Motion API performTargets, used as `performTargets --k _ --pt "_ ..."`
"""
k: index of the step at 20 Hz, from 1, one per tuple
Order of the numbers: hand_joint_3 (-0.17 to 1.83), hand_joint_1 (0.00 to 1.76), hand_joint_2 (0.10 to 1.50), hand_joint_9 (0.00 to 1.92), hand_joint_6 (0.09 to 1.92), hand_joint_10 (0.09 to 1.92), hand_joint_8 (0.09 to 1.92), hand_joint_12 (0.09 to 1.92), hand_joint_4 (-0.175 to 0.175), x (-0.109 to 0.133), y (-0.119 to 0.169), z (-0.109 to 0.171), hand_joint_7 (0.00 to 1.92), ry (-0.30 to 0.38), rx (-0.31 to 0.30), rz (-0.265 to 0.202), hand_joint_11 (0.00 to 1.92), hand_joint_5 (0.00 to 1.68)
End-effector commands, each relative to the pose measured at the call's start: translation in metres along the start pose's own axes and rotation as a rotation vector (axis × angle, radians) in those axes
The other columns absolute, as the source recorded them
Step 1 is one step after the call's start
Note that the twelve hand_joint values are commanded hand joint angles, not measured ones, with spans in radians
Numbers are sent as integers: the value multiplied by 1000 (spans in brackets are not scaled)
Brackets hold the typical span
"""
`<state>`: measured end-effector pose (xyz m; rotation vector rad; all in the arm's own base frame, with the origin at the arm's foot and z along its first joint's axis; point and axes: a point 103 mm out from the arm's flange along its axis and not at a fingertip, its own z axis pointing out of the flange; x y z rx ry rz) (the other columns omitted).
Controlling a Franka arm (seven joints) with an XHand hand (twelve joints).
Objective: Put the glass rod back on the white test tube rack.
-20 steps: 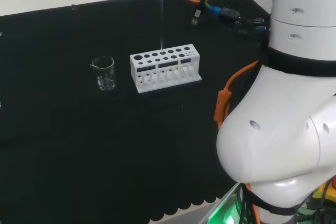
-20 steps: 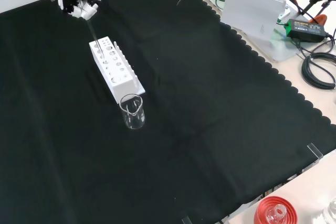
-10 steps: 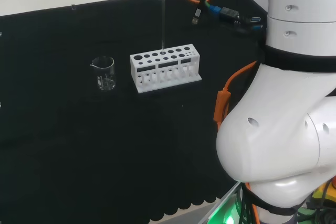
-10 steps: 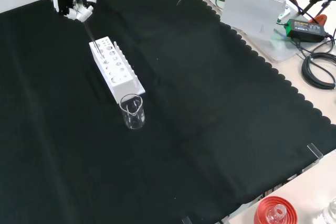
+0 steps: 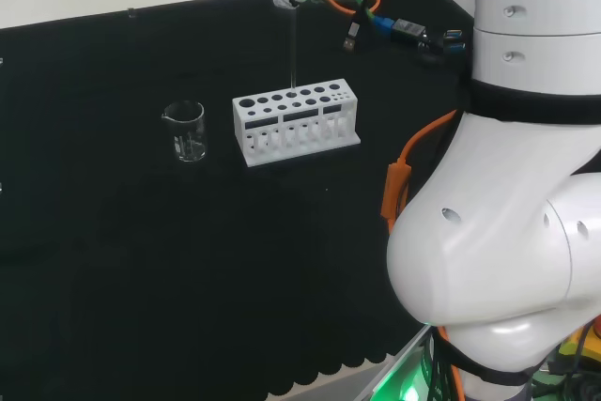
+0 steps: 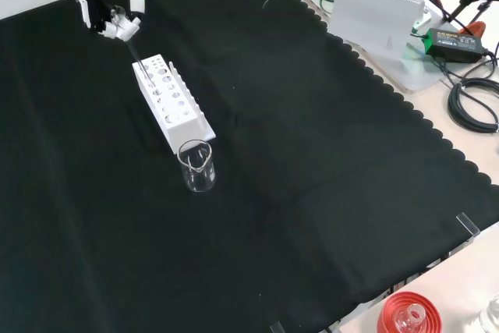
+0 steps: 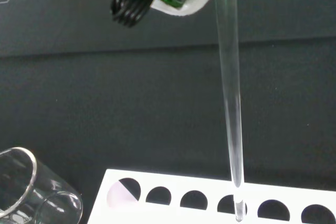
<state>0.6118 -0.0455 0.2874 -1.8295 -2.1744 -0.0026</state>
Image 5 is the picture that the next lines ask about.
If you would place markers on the white test tube rack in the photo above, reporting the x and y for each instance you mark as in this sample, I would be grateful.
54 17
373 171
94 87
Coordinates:
244 124

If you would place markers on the black usb dongle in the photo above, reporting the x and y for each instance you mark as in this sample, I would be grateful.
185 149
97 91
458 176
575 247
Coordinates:
408 27

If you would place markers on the black usb hub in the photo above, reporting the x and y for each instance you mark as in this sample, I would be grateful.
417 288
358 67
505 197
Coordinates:
434 56

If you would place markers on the clear glass beaker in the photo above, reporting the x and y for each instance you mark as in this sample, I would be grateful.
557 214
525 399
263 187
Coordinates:
188 147

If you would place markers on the black bench cloth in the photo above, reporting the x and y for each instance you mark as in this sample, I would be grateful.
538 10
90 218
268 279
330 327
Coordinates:
141 255

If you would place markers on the pale base plate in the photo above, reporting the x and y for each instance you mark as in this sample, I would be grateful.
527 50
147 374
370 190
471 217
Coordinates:
399 373

